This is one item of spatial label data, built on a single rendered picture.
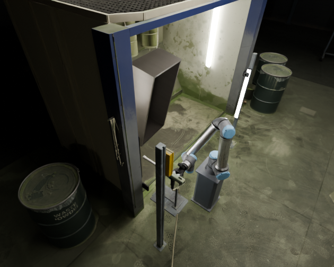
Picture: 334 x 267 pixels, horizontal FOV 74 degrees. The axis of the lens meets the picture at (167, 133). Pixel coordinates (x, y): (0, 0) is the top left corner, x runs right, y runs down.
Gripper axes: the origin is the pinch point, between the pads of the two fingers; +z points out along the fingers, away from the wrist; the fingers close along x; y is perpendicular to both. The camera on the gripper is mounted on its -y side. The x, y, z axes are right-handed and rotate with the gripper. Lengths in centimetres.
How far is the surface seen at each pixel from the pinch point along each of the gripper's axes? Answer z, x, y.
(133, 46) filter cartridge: -151, 194, -32
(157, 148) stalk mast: 20, 0, -54
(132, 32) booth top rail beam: -8, 46, -116
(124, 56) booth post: 1, 47, -101
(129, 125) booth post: 4, 47, -41
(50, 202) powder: 80, 81, 23
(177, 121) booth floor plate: -184, 121, 105
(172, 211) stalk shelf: 11.9, -10.2, 30.3
